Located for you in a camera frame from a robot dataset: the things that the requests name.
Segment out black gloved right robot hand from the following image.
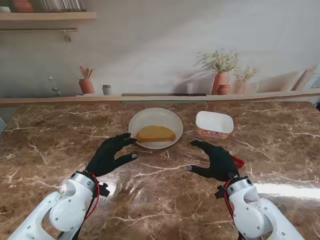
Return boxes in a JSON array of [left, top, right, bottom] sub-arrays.
[[187, 139, 240, 183]]

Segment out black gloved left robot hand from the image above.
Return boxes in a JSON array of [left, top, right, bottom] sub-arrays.
[[86, 132, 138, 178]]

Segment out red handled metal kitchen tongs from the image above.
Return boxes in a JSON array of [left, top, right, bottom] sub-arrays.
[[231, 154, 246, 169]]

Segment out white bento box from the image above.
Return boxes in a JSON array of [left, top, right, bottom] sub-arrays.
[[195, 110, 234, 141]]

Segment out toasted bread slice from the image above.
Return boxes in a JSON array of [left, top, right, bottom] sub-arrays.
[[135, 125, 176, 144]]

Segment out white round plate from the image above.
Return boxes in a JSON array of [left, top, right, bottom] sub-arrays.
[[128, 107, 184, 150]]

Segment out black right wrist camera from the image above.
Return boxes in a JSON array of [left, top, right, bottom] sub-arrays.
[[214, 185, 226, 200]]

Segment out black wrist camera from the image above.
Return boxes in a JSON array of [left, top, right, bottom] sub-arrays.
[[98, 183, 111, 197], [214, 185, 226, 200]]

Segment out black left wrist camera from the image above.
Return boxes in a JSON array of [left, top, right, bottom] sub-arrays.
[[98, 183, 111, 197]]

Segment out red and black right arm cable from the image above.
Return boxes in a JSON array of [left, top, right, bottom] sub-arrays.
[[223, 179, 245, 240]]

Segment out red and black arm cable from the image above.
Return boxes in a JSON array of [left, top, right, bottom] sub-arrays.
[[223, 179, 245, 240], [56, 173, 101, 240]]

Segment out red and black left arm cable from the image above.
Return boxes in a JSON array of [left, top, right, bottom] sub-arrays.
[[56, 173, 101, 240]]

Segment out metal hanging rail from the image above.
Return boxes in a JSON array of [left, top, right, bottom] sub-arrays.
[[0, 27, 78, 42]]

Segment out wooden wall shelf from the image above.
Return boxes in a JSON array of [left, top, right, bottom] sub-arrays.
[[0, 11, 97, 23]]

